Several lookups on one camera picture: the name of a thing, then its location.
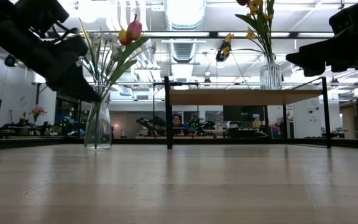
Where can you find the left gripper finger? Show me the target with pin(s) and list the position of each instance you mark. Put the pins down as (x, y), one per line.
(82, 81)
(67, 87)

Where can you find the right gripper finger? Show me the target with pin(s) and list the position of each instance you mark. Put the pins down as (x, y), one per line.
(315, 54)
(317, 70)

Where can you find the ribbed clear glass vase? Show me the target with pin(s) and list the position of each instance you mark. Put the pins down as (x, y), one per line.
(270, 77)

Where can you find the smooth clear glass vase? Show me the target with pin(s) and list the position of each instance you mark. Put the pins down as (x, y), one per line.
(98, 138)

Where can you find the yellow artificial flower bunch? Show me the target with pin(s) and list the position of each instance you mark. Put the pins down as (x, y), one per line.
(250, 34)

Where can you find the pink artificial tulip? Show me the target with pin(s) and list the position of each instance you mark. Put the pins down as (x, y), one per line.
(134, 29)

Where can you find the dark red artificial tulip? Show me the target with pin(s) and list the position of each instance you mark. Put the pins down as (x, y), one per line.
(242, 2)

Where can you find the wooden shelf with black legs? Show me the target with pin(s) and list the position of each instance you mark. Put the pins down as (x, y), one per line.
(228, 97)

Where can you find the background pink flower bouquet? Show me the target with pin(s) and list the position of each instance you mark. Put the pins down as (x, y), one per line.
(37, 111)

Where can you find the person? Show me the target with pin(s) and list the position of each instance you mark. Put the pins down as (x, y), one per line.
(177, 123)

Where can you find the black aluminium rig frame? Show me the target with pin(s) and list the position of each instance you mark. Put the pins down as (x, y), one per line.
(26, 143)

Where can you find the black overhead camera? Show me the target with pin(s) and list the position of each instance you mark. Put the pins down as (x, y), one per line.
(221, 54)

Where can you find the silver ventilation duct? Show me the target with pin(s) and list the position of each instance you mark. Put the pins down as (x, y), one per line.
(183, 18)

